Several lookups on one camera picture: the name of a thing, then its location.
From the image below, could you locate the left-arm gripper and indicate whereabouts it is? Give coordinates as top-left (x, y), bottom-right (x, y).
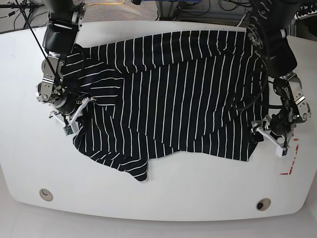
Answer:
top-left (251, 115), bottom-right (296, 158)

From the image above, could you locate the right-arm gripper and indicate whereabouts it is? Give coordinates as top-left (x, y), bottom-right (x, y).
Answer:
top-left (49, 95), bottom-right (96, 134)

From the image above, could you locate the navy white striped T-shirt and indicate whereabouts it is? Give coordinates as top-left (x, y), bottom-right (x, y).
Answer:
top-left (61, 31), bottom-right (268, 181)

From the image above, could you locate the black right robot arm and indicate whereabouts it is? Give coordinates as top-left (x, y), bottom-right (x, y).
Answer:
top-left (36, 0), bottom-right (95, 135)

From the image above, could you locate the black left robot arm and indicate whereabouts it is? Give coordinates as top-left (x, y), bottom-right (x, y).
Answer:
top-left (247, 0), bottom-right (311, 157)

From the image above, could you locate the red tape rectangle marking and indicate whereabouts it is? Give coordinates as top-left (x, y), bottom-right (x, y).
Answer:
top-left (278, 138), bottom-right (300, 175)

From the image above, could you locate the right table grommet hole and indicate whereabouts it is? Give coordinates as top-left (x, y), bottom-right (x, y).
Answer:
top-left (256, 198), bottom-right (271, 211)

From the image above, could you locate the table grommet hole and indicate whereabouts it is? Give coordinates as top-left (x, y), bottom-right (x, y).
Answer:
top-left (256, 198), bottom-right (271, 211)
top-left (39, 188), bottom-right (53, 202)

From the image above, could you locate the left table grommet hole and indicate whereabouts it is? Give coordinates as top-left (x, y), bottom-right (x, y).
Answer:
top-left (39, 188), bottom-right (53, 202)

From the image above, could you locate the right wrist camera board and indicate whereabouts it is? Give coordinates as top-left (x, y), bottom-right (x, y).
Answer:
top-left (63, 125), bottom-right (74, 136)

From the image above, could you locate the yellow cable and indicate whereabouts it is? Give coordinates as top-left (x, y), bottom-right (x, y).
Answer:
top-left (85, 0), bottom-right (126, 9)

